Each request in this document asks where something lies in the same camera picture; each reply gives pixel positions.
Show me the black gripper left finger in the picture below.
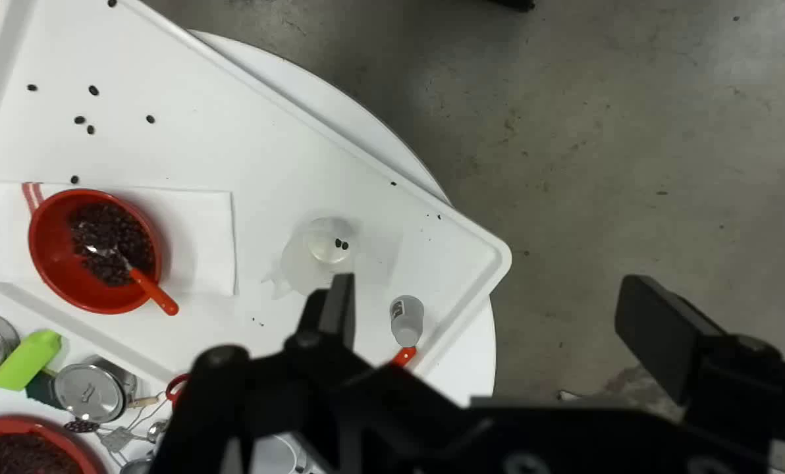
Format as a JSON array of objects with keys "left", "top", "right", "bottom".
[{"left": 149, "top": 272, "right": 394, "bottom": 474}]

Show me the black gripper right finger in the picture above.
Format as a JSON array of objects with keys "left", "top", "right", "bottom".
[{"left": 614, "top": 275, "right": 785, "bottom": 450}]

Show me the clear plastic measuring jug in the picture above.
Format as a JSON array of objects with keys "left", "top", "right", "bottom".
[{"left": 264, "top": 215, "right": 381, "bottom": 301}]

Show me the red plastic bowl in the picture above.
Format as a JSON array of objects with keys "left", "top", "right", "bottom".
[{"left": 25, "top": 188, "right": 171, "bottom": 315}]

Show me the white paper napkin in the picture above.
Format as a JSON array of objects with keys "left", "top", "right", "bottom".
[{"left": 0, "top": 180, "right": 239, "bottom": 298}]

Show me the white plastic tray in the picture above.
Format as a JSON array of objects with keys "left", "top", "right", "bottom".
[{"left": 0, "top": 0, "right": 515, "bottom": 418}]

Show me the dark green small block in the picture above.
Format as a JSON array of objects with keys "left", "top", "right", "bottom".
[{"left": 25, "top": 372, "right": 63, "bottom": 408}]

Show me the wide coffee bean heap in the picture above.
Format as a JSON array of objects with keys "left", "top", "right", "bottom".
[{"left": 0, "top": 433, "right": 83, "bottom": 474}]

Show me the metal spoon with red handle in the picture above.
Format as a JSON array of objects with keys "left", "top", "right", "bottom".
[{"left": 80, "top": 243, "right": 181, "bottom": 318}]

